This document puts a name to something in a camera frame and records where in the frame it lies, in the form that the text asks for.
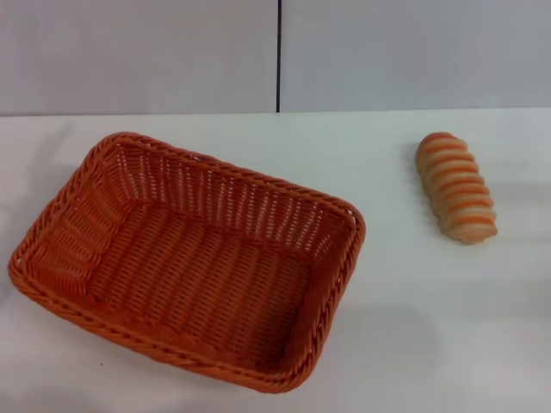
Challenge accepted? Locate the orange woven plastic basket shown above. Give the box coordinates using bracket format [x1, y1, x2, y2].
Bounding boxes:
[6, 131, 368, 395]

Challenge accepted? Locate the striped bread loaf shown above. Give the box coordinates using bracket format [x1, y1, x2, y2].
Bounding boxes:
[415, 131, 499, 248]

